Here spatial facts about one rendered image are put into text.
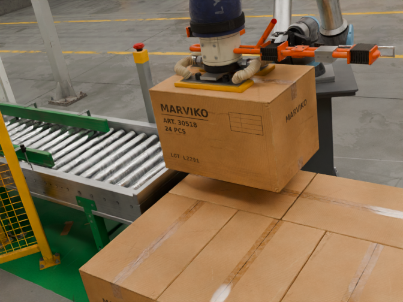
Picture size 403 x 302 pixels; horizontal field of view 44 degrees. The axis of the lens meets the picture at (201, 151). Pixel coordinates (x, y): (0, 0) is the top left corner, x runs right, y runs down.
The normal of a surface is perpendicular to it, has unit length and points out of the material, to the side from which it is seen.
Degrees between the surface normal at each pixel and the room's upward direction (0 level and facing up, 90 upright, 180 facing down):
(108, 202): 90
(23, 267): 0
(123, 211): 90
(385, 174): 0
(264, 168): 90
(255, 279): 0
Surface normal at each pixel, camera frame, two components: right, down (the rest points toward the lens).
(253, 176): -0.57, 0.45
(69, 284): -0.15, -0.88
